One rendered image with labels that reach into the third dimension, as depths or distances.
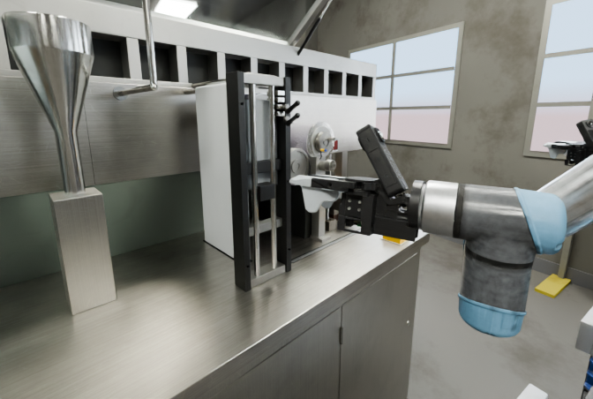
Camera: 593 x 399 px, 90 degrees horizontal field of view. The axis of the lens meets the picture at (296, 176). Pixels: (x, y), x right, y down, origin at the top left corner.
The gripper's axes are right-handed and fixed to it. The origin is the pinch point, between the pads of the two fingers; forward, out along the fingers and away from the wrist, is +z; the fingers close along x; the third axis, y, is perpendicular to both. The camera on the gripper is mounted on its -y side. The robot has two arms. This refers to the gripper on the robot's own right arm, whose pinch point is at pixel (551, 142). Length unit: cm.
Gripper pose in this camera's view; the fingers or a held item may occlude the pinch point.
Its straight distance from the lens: 157.7
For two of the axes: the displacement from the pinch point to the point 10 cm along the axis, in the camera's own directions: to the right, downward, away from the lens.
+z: -1.4, -2.0, 9.7
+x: 9.8, -1.6, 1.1
